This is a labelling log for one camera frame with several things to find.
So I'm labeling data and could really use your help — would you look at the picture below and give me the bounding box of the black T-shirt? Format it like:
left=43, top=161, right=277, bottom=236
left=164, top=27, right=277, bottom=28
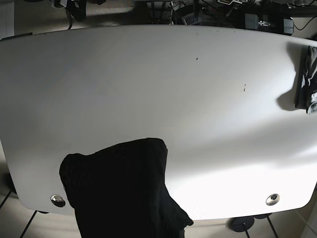
left=59, top=138, right=193, bottom=238

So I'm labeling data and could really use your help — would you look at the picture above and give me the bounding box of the dark grey T-shirt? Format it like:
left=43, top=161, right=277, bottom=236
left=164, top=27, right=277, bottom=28
left=295, top=46, right=317, bottom=115

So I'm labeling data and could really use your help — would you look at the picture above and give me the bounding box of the black power box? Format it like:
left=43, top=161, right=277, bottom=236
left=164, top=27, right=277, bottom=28
left=173, top=5, right=202, bottom=25

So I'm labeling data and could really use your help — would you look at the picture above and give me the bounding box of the left silver table grommet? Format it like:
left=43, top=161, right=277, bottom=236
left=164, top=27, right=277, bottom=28
left=51, top=194, right=66, bottom=208

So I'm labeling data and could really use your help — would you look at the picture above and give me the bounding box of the silver table grommet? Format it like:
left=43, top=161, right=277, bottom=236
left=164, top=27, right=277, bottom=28
left=51, top=194, right=66, bottom=208
left=265, top=194, right=280, bottom=206

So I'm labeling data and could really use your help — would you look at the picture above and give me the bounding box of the round black stand base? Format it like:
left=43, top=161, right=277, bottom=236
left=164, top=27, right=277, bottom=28
left=227, top=216, right=255, bottom=233

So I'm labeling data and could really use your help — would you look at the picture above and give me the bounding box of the right silver table grommet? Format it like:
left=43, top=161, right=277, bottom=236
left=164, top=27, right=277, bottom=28
left=265, top=194, right=280, bottom=206

